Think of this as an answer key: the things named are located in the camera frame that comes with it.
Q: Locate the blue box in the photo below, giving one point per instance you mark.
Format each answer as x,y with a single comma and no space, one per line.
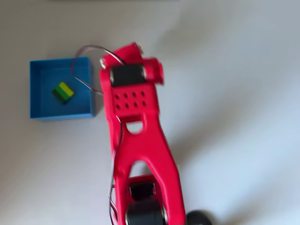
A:
47,110

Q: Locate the red robot arm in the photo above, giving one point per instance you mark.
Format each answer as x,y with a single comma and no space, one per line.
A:
140,145

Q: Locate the green lego brick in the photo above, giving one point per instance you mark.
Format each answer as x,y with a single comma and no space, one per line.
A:
62,92

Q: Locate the black round object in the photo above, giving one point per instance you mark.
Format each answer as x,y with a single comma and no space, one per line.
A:
199,218

